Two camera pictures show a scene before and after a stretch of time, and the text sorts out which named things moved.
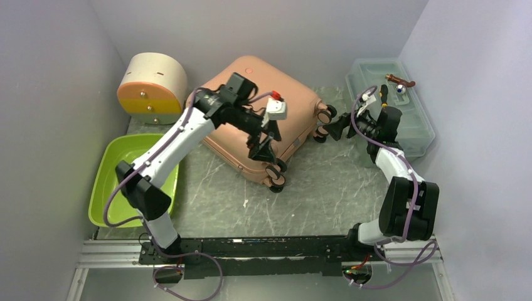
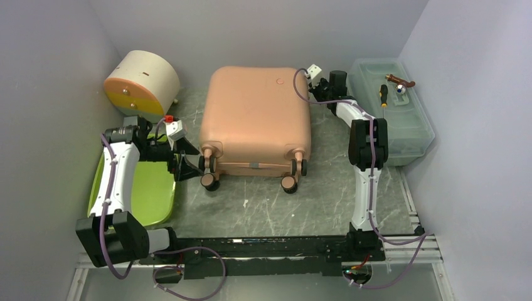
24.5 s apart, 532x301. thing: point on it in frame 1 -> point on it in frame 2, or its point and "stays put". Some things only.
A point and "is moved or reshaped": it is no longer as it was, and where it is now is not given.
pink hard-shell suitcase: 304,116 is moved or reshaped
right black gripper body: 366,126 -> 320,91
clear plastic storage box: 416,133 stays put
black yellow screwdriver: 383,93 stays put
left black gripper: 265,152 -> 182,170
